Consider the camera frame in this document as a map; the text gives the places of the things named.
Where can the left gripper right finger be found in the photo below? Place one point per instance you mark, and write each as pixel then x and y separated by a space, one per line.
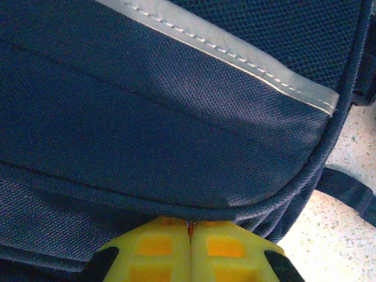
pixel 229 258

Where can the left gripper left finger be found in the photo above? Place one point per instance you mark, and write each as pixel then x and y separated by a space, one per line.
pixel 152 258

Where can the navy blue backpack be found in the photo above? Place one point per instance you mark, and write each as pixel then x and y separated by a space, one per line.
pixel 147 117

